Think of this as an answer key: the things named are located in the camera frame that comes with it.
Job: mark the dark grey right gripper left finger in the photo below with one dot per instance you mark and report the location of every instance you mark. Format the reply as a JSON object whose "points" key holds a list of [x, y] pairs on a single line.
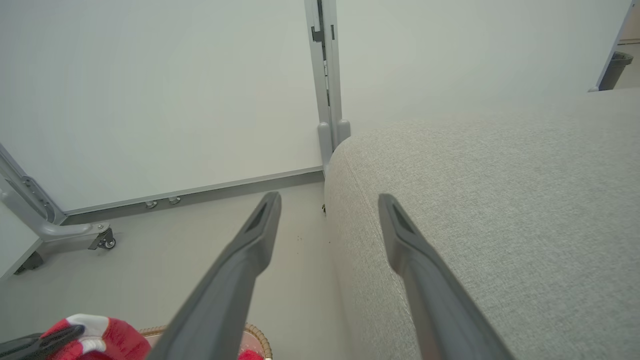
{"points": [[225, 290]]}

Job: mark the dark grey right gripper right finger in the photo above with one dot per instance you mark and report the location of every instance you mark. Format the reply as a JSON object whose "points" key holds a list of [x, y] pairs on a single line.
{"points": [[440, 300]]}

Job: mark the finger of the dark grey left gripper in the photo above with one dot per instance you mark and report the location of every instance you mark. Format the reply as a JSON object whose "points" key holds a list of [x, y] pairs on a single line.
{"points": [[55, 337]]}

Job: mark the red and white garment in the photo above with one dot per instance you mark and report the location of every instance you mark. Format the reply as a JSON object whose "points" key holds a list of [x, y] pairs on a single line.
{"points": [[120, 340]]}

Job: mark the cream laundry basket brown rim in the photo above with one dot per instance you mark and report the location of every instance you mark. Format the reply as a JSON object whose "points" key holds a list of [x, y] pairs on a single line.
{"points": [[261, 337]]}

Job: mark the small metal levelling foot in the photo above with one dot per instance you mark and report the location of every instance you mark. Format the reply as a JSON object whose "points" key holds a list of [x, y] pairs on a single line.
{"points": [[174, 200], [151, 204]]}

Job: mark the long grey partition foot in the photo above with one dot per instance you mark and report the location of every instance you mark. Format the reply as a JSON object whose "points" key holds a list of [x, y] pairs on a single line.
{"points": [[65, 233]]}

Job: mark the white side partition panel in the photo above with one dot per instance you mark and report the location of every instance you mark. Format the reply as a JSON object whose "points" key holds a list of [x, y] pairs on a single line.
{"points": [[12, 240]]}

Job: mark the black caster wheel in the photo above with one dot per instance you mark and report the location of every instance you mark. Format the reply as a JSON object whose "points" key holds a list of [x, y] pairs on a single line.
{"points": [[107, 243]]}

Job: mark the grey fabric sofa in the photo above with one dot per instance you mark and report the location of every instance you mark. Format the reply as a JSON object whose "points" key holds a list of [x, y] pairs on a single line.
{"points": [[525, 200]]}

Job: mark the grey partition support leg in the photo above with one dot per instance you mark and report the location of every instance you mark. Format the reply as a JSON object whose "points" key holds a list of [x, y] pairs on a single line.
{"points": [[343, 130], [325, 142]]}

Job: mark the wide white partition panel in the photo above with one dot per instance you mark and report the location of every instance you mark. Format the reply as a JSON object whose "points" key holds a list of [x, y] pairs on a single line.
{"points": [[150, 100]]}

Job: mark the white partition panel behind sofa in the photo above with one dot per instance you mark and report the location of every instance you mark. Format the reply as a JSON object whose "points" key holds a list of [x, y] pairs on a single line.
{"points": [[450, 50]]}

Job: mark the dark grey waste bin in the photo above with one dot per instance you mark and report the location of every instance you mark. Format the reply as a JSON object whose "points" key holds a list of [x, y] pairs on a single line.
{"points": [[614, 70]]}

